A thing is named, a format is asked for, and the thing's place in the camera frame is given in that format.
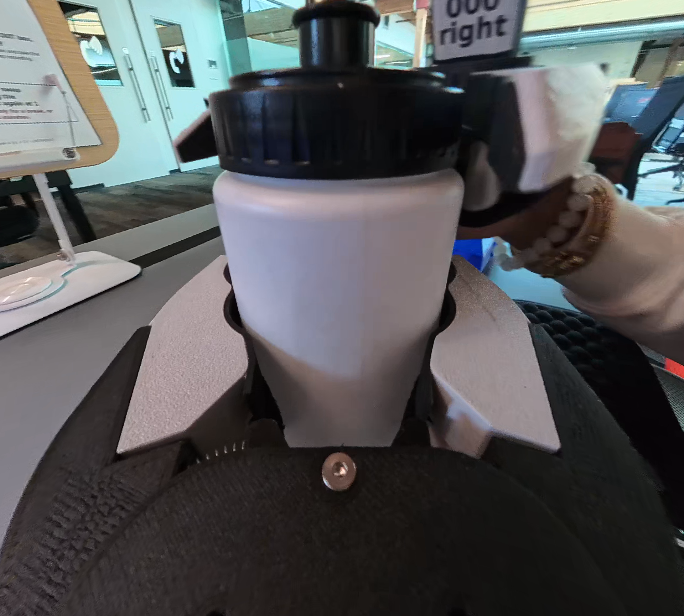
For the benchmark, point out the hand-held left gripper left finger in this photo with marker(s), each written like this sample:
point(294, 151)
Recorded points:
point(181, 375)

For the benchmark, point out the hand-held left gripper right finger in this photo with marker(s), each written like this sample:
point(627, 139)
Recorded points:
point(497, 375)

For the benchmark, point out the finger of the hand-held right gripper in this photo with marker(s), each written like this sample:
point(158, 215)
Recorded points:
point(555, 119)
point(197, 140)

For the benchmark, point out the blue plastic bin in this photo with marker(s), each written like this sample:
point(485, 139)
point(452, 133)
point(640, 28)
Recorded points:
point(473, 255)

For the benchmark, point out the black bottle lid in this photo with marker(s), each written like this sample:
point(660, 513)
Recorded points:
point(331, 130)

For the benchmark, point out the white plastic bottle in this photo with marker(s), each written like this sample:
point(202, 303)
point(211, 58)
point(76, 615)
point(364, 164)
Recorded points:
point(336, 263)

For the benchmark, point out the person's right forearm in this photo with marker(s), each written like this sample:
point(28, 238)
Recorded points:
point(641, 279)

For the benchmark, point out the brown leather bag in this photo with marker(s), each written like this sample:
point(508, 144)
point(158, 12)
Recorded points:
point(614, 151)

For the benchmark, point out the wooden support column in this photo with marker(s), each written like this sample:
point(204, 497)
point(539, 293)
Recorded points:
point(420, 39)

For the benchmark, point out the white board stand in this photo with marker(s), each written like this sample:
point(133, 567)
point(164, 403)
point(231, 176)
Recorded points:
point(53, 215)

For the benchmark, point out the instruction sheet on stand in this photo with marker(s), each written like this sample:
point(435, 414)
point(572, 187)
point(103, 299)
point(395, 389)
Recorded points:
point(32, 92)

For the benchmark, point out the orange traffic cone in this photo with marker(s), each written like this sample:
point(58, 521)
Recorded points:
point(673, 367)

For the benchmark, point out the black wall sign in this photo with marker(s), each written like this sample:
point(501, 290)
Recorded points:
point(175, 55)

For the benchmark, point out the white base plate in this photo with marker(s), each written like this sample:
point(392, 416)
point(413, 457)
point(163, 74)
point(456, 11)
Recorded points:
point(107, 274)

